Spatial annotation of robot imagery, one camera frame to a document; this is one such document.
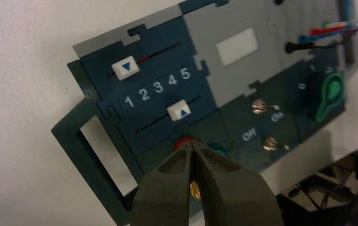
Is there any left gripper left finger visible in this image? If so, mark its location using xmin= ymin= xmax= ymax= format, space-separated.
xmin=130 ymin=141 xmax=195 ymax=226

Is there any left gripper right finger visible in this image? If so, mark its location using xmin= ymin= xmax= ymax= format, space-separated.
xmin=191 ymin=141 xmax=284 ymax=226

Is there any white slider knob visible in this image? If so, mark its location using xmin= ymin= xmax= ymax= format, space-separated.
xmin=166 ymin=99 xmax=192 ymax=121
xmin=111 ymin=56 xmax=140 ymax=81

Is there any green push button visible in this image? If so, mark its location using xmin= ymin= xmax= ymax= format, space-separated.
xmin=208 ymin=143 xmax=229 ymax=157

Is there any red push button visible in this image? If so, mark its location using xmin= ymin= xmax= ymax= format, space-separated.
xmin=174 ymin=137 xmax=198 ymax=153

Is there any green rotary knob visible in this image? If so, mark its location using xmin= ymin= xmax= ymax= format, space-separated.
xmin=305 ymin=73 xmax=346 ymax=121

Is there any dark blue grey control box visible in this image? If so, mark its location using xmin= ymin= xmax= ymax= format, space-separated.
xmin=51 ymin=0 xmax=358 ymax=226

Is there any metal toggle switch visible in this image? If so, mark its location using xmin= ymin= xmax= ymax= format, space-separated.
xmin=251 ymin=99 xmax=281 ymax=114
xmin=262 ymin=137 xmax=290 ymax=152

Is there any black jumper cable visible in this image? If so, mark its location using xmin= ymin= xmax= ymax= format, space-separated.
xmin=274 ymin=0 xmax=358 ymax=54

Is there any blue jumper cable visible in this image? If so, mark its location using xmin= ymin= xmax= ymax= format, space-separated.
xmin=299 ymin=0 xmax=358 ymax=44

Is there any red jumper cable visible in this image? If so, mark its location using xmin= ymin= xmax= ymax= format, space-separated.
xmin=310 ymin=18 xmax=358 ymax=36

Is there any white jumper cable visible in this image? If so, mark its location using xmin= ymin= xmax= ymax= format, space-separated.
xmin=321 ymin=17 xmax=358 ymax=29

